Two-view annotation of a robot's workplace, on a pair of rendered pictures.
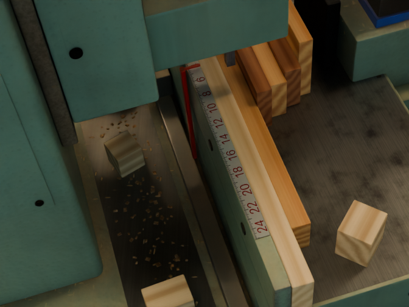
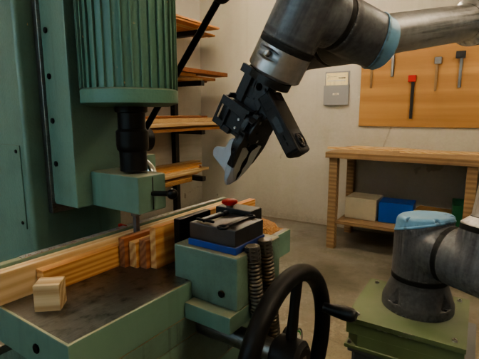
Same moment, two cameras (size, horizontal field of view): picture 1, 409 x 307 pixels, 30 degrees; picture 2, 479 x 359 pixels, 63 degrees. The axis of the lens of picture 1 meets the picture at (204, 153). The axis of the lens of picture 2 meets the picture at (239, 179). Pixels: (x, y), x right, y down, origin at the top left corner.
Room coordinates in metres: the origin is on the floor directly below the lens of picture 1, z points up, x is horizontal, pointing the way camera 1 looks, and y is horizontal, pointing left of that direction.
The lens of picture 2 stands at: (0.16, -0.71, 1.19)
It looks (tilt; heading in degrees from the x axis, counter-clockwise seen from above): 10 degrees down; 46
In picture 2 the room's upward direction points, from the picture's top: straight up
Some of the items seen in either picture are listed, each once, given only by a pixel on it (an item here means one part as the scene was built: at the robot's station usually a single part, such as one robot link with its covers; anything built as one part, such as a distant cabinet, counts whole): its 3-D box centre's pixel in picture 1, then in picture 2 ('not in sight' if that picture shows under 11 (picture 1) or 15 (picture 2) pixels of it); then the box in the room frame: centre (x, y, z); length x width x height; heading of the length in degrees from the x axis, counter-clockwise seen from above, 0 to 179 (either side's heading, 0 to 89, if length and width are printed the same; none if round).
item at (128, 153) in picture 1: (124, 153); not in sight; (0.55, 0.09, 0.82); 0.03 x 0.03 x 0.03; 29
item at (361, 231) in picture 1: (360, 233); (50, 293); (0.34, -0.13, 0.92); 0.04 x 0.03 x 0.04; 144
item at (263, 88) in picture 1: (237, 50); (157, 239); (0.58, -0.05, 0.93); 0.18 x 0.02 x 0.06; 11
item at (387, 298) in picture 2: not in sight; (418, 288); (1.26, -0.32, 0.69); 0.19 x 0.19 x 0.10
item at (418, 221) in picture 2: not in sight; (425, 243); (1.26, -0.33, 0.83); 0.17 x 0.15 x 0.18; 73
